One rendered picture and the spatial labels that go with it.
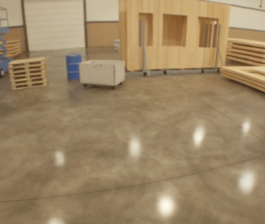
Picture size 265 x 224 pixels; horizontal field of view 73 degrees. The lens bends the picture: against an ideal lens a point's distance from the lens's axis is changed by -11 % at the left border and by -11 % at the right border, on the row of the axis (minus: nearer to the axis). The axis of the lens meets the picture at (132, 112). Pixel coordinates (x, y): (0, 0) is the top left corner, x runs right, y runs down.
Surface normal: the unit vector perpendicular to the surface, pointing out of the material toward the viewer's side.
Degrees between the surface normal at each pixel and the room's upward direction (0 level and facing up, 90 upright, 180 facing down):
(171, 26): 90
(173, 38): 90
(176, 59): 90
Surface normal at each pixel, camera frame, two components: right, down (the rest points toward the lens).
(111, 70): -0.32, 0.37
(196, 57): 0.26, 0.37
